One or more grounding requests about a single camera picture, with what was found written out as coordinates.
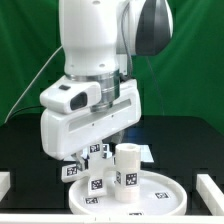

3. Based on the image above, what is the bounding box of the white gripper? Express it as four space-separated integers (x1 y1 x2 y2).
41 79 141 171

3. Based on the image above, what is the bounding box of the white table base plate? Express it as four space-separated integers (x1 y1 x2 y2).
61 142 114 197

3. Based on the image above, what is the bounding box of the white round table top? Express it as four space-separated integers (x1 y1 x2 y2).
69 171 187 216

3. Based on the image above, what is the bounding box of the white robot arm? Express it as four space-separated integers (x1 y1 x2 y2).
40 0 173 160

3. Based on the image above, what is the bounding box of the white marker sheet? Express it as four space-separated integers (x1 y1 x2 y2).
65 144 154 163

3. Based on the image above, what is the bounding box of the white left fence block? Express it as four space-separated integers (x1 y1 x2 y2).
0 172 10 201

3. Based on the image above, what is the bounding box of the white fence block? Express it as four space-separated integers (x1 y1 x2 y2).
0 172 10 201
196 174 224 216

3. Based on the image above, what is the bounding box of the white right fence block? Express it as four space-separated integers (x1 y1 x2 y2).
196 174 224 216

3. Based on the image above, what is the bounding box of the green backdrop curtain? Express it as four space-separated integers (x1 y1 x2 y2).
0 0 224 130

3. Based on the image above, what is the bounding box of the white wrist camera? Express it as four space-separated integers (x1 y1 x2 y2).
40 81 101 114

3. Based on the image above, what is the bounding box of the black cable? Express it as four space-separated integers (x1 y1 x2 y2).
6 105 44 123

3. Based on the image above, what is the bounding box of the white cable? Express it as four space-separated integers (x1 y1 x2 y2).
3 44 64 124

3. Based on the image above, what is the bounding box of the white front rail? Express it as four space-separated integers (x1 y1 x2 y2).
0 214 224 224

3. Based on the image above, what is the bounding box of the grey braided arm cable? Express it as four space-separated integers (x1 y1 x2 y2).
119 1 134 83

